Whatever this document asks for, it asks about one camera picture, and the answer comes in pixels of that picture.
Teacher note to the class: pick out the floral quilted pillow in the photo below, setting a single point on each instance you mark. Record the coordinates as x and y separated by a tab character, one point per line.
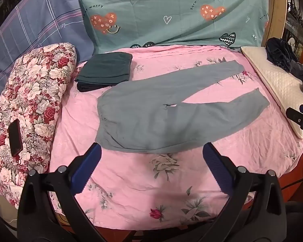
37	93

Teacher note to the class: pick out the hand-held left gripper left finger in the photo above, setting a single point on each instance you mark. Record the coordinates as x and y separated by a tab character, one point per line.
87	166

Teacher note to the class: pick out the dark green folded pants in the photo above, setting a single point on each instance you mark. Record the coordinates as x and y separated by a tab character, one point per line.
104	69

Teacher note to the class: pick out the ornate dark shelf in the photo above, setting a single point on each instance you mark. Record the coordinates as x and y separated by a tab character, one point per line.
299	17

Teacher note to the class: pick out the pink floral bed sheet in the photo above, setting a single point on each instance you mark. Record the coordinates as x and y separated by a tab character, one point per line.
131	181

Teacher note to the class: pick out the cream quilted pillow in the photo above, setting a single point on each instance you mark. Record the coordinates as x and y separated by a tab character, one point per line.
280	85

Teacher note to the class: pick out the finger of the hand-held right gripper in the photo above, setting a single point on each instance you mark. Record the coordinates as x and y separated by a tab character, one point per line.
298	117

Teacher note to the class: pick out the black phone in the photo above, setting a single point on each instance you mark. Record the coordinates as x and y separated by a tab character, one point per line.
15	140

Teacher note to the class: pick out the grey pants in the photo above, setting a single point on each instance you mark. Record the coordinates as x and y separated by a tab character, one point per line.
151	111

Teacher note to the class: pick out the wooden bed frame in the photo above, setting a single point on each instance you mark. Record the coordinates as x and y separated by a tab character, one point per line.
276	15

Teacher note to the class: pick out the dark clothes pile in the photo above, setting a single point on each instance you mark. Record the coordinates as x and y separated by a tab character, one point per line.
285	55

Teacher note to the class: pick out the teal heart print pillow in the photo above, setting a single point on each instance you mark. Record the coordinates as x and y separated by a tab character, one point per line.
171	12

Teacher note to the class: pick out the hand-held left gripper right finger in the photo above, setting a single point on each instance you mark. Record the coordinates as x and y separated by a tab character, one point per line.
217	167

